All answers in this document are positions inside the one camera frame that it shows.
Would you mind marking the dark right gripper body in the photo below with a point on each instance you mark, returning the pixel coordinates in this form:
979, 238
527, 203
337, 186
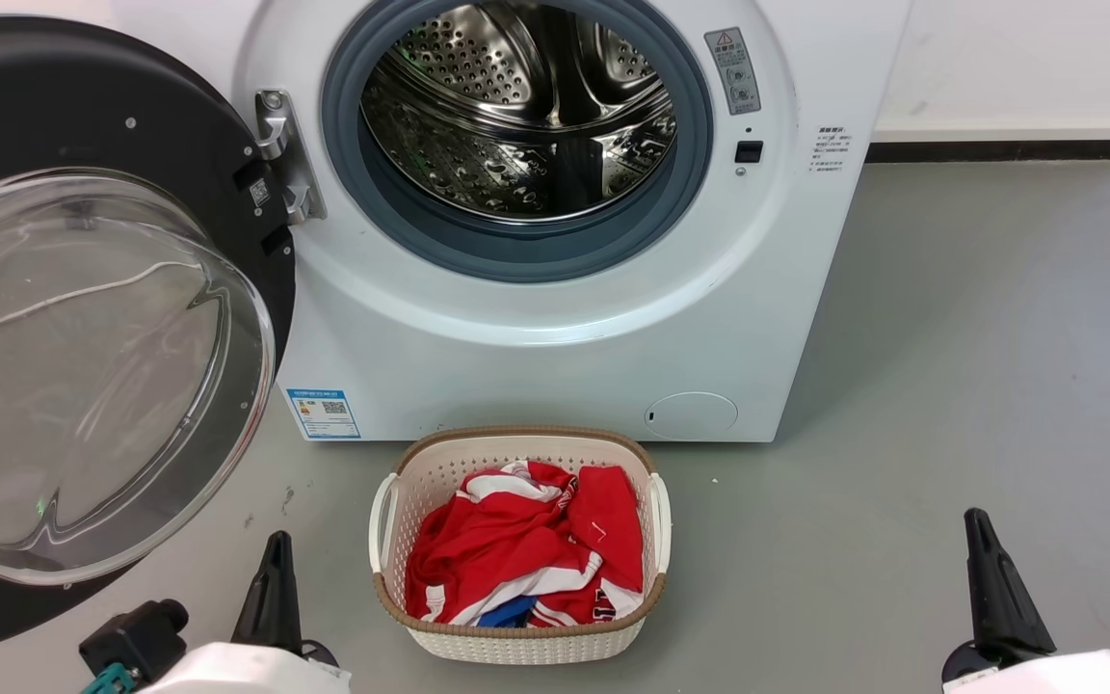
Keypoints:
960, 665

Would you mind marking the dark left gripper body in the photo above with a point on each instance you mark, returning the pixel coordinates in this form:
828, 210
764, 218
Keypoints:
319, 653

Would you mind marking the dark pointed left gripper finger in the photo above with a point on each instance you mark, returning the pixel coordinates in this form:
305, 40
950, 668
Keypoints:
271, 607

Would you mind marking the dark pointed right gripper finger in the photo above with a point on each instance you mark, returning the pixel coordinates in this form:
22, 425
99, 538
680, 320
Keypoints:
1003, 607

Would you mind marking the black round glass washer door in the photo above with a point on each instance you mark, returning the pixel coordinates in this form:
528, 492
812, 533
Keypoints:
35, 96

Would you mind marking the white front-load washing machine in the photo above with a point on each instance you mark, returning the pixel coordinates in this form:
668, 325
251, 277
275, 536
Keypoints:
555, 357

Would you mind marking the silver metal door hinge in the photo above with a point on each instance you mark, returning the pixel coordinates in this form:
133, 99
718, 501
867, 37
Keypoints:
283, 154

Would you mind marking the black door latch socket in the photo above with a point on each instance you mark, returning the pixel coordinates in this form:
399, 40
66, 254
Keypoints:
749, 151

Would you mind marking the black left wrist block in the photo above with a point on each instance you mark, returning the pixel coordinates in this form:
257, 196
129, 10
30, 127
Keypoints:
136, 636

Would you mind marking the blue garment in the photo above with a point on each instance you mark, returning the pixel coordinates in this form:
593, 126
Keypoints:
505, 613

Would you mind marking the blue energy label sticker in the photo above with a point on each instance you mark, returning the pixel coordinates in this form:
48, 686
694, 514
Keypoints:
324, 413

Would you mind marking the cream woven plastic laundry basket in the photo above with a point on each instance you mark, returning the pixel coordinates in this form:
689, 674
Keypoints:
430, 482

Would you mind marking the red and white jersey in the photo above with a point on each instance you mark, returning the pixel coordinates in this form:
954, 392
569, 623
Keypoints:
516, 549

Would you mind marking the round white filter cover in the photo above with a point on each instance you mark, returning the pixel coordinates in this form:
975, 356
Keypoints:
691, 415

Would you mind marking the small text notice sticker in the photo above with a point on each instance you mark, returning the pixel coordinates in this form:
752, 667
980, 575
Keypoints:
831, 147

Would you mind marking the grey warning sticker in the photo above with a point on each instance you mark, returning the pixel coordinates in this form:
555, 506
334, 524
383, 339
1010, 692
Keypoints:
733, 69

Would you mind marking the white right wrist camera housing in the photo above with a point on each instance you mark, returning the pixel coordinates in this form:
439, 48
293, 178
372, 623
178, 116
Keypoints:
1075, 675

